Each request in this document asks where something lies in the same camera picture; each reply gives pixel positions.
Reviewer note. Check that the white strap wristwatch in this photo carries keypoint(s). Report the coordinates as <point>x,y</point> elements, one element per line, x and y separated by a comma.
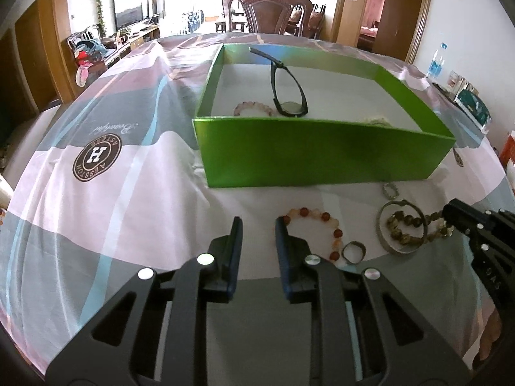
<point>377,120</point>

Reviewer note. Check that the wooden tv cabinet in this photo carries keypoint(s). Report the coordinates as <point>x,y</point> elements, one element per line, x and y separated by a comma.
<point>131,43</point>

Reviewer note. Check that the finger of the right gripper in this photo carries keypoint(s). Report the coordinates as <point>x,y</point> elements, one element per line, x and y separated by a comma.
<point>491,240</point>

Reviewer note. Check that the plastic water bottle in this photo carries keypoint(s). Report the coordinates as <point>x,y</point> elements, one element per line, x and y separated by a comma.
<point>437,62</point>

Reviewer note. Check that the black eyeglasses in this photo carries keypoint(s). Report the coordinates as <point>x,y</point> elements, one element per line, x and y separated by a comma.
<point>287,93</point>

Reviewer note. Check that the wooden armchair with clothes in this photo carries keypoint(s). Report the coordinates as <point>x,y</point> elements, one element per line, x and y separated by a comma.
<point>89,51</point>

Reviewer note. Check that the silver bangle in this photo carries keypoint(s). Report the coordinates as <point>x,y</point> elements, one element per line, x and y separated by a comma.
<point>384,233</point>

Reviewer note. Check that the green cardboard box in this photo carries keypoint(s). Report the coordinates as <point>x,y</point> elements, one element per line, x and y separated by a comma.
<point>245,142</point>

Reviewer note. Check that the pink grey patterned tablecloth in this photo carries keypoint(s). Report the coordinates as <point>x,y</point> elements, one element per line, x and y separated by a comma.
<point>118,184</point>

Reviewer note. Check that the dark wooden chair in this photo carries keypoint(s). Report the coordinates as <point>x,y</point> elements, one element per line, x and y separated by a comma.
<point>269,16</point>

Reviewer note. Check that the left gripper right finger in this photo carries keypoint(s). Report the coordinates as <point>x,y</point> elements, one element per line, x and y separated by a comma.
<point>363,330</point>

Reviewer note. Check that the person's hand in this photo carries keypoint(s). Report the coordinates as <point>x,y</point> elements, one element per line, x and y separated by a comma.
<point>490,335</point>

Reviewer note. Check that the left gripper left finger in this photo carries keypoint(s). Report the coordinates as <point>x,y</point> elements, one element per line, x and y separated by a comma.
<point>153,330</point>

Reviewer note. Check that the black television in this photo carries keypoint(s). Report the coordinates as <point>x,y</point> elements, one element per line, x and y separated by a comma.
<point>128,12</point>

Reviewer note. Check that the dark green bag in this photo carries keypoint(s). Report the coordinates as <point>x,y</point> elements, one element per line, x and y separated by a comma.
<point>476,110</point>

